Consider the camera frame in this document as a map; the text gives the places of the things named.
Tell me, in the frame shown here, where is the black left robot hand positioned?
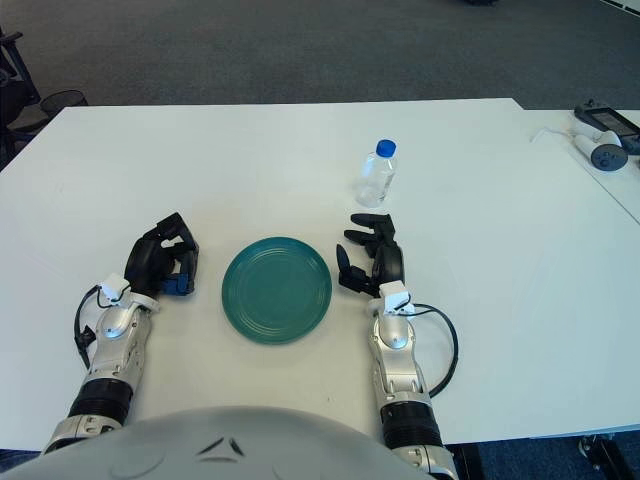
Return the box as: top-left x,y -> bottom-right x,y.
122,212 -> 203,301

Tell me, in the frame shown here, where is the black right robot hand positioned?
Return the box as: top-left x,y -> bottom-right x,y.
335,213 -> 405,297

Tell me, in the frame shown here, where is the clear bottle with blue cap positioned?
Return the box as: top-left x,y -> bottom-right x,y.
353,139 -> 399,209

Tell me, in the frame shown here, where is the green round plate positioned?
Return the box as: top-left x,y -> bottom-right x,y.
221,236 -> 333,346

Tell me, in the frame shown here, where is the grey robot torso shell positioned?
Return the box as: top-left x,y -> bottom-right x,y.
0,405 -> 436,480

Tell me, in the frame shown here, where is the black office chair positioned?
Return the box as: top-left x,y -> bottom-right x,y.
0,30 -> 51,166

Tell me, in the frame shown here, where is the white and grey VR controller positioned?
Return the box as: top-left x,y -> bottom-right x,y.
571,130 -> 629,174

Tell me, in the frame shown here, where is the black handheld remote with screen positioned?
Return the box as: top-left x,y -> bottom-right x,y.
573,101 -> 640,154

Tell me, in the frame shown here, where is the black table base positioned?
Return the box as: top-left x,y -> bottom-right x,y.
577,434 -> 640,480

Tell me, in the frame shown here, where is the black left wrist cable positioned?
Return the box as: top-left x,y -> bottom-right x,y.
73,284 -> 109,371

